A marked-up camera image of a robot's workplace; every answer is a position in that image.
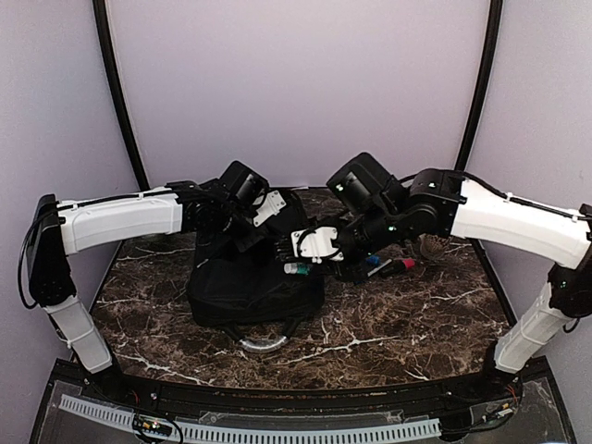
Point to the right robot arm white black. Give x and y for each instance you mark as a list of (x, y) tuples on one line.
[(453, 203)]

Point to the cream patterned mug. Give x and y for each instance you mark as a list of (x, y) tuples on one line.
[(433, 247)]

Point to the right black frame post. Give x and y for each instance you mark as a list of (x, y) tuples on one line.
[(481, 85)]

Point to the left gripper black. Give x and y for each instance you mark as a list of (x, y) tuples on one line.
[(246, 243)]

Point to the white slotted cable duct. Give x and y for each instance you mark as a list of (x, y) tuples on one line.
[(154, 429)]

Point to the black marker blue cap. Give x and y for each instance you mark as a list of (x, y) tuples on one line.
[(371, 265)]

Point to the black frame post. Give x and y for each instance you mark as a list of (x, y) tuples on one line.
[(481, 85), (115, 86)]

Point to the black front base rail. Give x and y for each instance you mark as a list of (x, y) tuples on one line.
[(447, 396)]

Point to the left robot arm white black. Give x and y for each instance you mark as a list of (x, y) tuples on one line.
[(238, 203)]

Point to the left black frame post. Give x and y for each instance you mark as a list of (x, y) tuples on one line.
[(115, 86)]

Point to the black student backpack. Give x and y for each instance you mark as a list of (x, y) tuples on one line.
[(236, 279)]

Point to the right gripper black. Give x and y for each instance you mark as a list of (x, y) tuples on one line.
[(326, 256)]

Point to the green white glue stick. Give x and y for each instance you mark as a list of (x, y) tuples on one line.
[(297, 269)]

